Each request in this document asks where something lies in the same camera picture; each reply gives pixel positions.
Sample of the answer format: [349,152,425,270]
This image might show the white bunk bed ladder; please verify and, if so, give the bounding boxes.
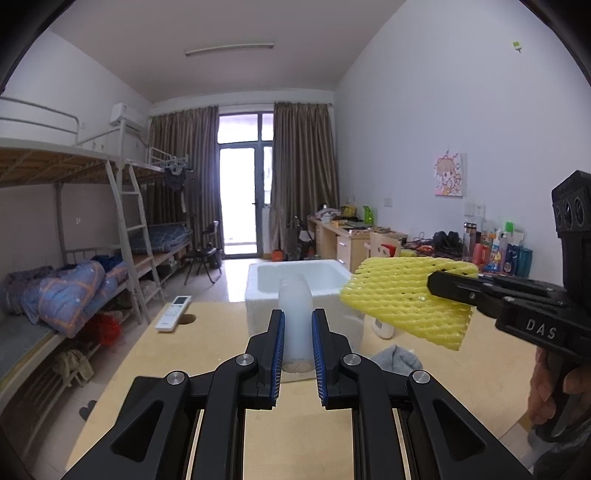
[105,159,165,325]

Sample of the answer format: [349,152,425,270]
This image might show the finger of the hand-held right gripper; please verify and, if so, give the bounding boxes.
[478,273,568,306]
[427,270,509,320]

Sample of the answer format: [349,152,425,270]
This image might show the wooden desk with drawers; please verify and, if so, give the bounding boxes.
[307,215,410,274]

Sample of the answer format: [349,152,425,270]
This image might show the white foam box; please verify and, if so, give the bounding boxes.
[245,259,366,357]

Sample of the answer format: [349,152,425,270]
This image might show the black trolley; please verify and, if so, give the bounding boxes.
[286,217,317,262]

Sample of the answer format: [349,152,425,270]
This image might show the red net bag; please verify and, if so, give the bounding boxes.
[85,311,122,345]

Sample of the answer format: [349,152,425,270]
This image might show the patterned desk mat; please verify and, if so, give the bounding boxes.
[402,244,476,262]

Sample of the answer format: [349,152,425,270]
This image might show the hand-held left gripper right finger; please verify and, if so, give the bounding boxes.
[311,309,534,480]

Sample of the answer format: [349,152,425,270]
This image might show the grey sock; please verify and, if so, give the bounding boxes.
[369,344,422,376]

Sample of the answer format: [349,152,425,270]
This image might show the yellow cloth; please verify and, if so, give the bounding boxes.
[53,349,93,387]

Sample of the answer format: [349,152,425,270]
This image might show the blue checked bedding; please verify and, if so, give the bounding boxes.
[127,223,193,254]

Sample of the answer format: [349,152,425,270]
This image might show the large metal bunk bed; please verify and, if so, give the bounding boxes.
[0,97,167,402]

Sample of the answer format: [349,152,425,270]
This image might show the dark blue blanket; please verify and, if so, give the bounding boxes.
[90,255,123,274]

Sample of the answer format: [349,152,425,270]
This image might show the person's right hand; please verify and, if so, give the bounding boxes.
[529,348,591,425]

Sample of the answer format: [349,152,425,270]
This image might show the hanging dark clothes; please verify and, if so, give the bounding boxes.
[165,166,188,193]

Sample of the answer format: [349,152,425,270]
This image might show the ceiling tube light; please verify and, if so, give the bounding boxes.
[185,44,274,57]

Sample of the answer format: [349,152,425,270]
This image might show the small metal bunk bed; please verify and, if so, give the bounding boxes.
[122,148,195,283]

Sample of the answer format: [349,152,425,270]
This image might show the grey purple quilt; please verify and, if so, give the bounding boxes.
[2,265,54,315]

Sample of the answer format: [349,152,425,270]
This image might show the black folding chair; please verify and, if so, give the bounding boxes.
[187,222,225,285]

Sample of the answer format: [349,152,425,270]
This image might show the white remote control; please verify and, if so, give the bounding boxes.
[154,295,192,332]

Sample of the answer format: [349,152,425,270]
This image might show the yellow foam fruit net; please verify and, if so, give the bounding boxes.
[340,257,479,352]

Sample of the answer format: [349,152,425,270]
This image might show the brown curtain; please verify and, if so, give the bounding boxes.
[148,106,221,260]
[270,102,341,262]

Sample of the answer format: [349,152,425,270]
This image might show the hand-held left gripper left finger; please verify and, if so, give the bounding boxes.
[61,309,287,480]

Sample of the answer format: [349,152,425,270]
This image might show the glass balcony door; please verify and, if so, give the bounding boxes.
[217,112,276,257]

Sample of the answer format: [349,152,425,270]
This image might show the black headphones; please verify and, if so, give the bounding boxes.
[433,231,463,253]

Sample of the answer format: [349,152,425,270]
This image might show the cartoon wall poster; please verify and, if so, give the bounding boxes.
[434,150,464,197]

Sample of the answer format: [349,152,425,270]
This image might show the blue orange striped quilt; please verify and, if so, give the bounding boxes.
[37,261,129,336]

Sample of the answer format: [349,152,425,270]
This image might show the wooden smiley chair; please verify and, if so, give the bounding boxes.
[369,232,400,273]

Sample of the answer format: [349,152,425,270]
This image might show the white air conditioner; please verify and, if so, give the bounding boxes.
[109,102,144,133]

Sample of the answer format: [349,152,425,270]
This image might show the row of toiletry bottles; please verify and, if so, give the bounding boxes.
[463,220,534,278]

